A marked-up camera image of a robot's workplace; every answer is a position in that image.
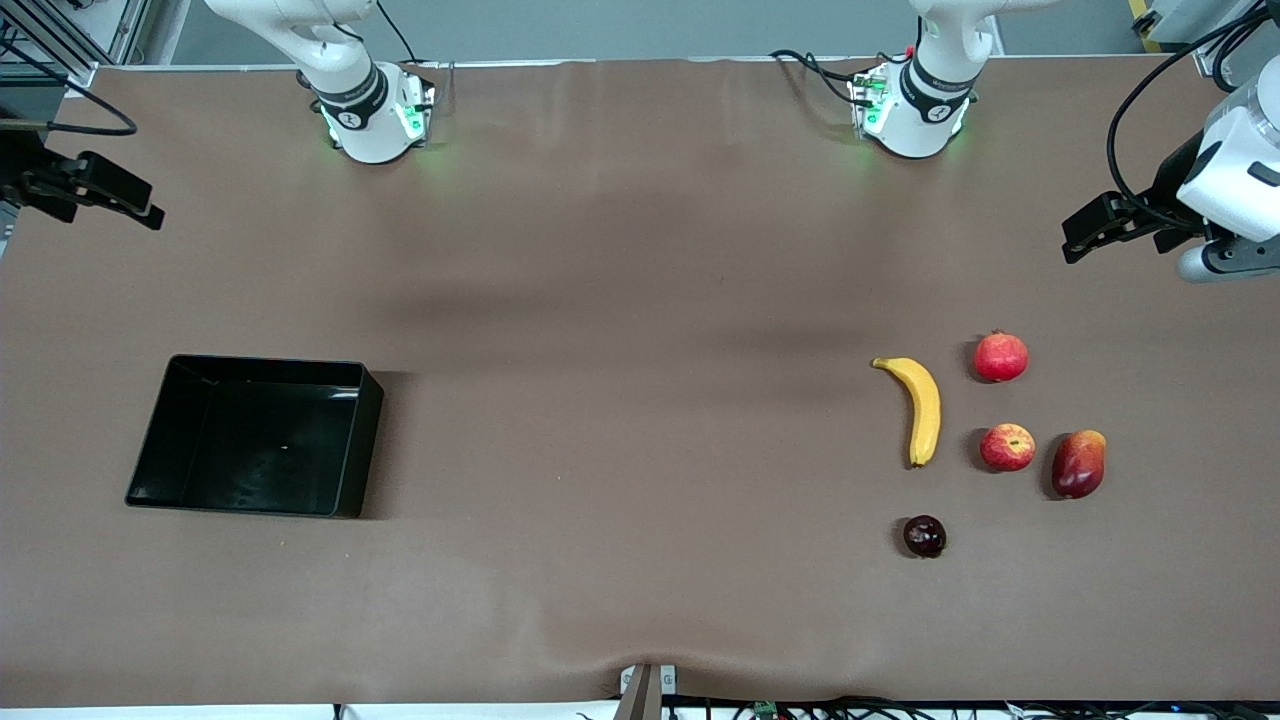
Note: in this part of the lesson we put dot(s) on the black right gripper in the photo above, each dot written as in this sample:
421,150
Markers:
22,165

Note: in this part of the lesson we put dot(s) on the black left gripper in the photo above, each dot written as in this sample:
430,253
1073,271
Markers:
1172,181

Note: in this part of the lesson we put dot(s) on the red yellow apple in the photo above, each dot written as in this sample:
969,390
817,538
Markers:
1007,448

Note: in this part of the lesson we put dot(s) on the yellow banana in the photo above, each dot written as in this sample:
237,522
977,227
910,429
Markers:
925,410

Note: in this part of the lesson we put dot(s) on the black plastic box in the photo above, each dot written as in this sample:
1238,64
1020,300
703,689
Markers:
250,450

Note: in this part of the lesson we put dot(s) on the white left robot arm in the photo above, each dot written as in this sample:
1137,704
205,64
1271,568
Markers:
925,120

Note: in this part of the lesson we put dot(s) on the red pomegranate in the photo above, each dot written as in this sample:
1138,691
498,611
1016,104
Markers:
1001,357

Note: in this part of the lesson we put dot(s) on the red orange mango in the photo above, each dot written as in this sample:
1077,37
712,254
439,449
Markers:
1078,465

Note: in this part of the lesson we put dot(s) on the dark purple plum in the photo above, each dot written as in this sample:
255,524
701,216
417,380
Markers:
925,537

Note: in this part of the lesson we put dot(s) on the brown table cover mat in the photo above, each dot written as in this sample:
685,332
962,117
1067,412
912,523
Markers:
600,500

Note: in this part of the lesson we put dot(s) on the aluminium frame profile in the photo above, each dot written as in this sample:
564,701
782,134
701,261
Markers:
1215,60
60,50

